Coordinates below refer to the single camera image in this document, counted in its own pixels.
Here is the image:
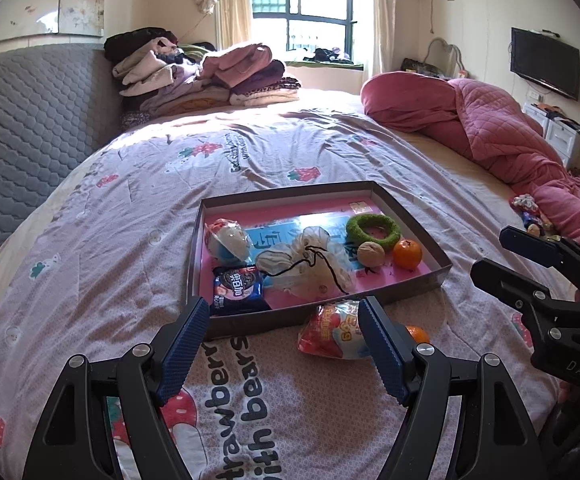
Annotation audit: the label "pink quilted blanket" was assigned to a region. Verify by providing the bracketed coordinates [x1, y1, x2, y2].
[360, 72, 580, 244]

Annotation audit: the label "white drawer cabinet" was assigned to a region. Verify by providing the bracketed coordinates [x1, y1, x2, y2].
[522, 103, 580, 169]

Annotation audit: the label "beige curtain right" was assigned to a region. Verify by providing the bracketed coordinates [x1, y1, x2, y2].
[370, 0, 397, 76]

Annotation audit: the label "window with dark frame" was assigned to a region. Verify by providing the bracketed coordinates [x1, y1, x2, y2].
[251, 0, 355, 61]

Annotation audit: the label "green fuzzy ring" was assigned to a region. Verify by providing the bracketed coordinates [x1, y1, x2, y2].
[344, 212, 403, 253]

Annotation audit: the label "grey quilted headboard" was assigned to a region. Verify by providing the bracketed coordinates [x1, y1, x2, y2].
[0, 44, 122, 246]

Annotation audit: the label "blue snack packet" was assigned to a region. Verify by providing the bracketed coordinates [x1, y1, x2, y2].
[212, 266, 269, 316]

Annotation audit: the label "brown shallow cardboard box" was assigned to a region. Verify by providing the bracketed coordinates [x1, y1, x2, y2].
[186, 181, 452, 339]

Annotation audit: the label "strawberry print bed sheet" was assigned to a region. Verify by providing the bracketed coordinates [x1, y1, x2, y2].
[0, 88, 579, 480]

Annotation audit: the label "orange tangerine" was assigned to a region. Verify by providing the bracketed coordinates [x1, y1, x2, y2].
[392, 238, 422, 271]
[406, 325, 430, 344]

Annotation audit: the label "dark items on windowsill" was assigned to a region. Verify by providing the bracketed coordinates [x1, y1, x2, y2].
[303, 48, 353, 65]

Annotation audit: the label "red white egg toy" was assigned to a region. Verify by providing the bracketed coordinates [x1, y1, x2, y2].
[297, 300, 370, 361]

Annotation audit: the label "pile of folded clothes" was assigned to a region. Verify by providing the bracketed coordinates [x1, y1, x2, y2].
[104, 27, 302, 130]

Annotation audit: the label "blue white egg toy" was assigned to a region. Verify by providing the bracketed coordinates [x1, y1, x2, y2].
[204, 218, 252, 266]

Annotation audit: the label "brown walnut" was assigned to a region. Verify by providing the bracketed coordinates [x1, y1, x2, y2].
[356, 242, 385, 269]

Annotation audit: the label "small doll toy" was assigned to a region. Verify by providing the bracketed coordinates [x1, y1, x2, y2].
[509, 194, 557, 237]

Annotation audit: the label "beige mesh bag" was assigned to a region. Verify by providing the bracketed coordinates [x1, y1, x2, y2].
[255, 226, 354, 301]

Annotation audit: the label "black wall television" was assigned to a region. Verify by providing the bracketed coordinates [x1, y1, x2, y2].
[510, 27, 580, 101]

